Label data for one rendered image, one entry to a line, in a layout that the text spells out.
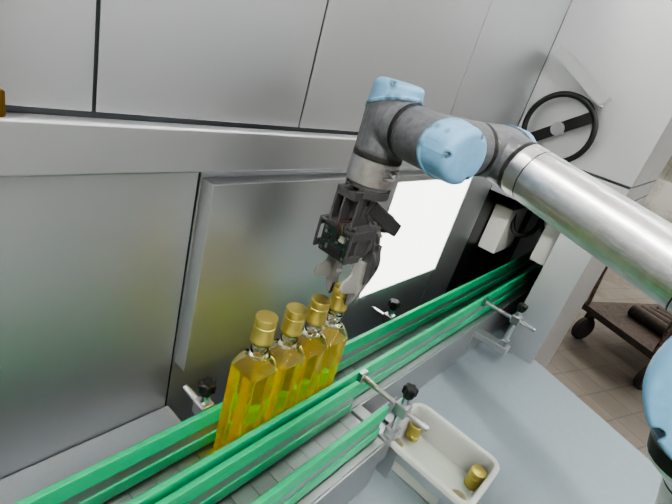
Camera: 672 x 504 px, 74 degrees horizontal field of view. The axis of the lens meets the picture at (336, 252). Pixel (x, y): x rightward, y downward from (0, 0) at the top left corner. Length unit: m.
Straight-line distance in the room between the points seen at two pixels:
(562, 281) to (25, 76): 1.45
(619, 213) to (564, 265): 1.01
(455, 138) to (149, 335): 0.54
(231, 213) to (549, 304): 1.19
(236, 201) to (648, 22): 1.23
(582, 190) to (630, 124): 0.94
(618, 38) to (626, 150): 0.31
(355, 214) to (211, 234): 0.22
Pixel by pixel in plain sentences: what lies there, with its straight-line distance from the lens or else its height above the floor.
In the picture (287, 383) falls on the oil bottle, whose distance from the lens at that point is 0.76.
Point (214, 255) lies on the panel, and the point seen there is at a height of 1.20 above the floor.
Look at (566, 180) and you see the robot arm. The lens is 0.61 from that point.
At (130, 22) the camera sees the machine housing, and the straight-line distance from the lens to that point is 0.58.
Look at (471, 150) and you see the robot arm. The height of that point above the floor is 1.47.
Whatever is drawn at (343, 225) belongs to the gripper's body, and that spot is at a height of 1.30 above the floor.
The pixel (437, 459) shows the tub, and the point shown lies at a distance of 1.15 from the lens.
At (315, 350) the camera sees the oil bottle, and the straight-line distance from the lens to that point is 0.77.
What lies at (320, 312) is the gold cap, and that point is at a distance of 0.74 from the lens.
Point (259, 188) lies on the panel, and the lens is 0.71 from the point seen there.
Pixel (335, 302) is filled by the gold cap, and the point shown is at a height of 1.14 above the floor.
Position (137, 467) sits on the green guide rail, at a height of 0.92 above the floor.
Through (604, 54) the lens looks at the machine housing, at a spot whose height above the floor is 1.71.
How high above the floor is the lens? 1.54
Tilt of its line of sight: 24 degrees down
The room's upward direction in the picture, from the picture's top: 17 degrees clockwise
